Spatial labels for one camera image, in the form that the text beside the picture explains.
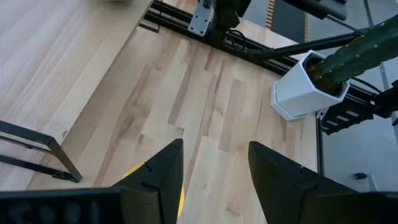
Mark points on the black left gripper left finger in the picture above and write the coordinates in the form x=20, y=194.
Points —
x=93, y=208

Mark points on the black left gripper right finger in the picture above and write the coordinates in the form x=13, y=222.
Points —
x=295, y=199

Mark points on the yellow plastic mini bowl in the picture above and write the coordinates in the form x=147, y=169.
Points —
x=132, y=171

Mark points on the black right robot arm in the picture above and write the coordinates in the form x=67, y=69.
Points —
x=227, y=15

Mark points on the small black floor object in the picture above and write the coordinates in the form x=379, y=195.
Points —
x=361, y=176

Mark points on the black base with white labels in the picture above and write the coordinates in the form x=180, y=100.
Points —
x=345, y=116

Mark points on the white faceted plant pot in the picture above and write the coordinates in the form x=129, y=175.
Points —
x=298, y=93

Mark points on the green cactus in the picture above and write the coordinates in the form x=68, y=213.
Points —
x=357, y=56

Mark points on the wooden shelf with black frame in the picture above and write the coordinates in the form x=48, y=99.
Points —
x=46, y=62

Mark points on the black aluminium table frame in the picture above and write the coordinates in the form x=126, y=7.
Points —
x=174, y=21

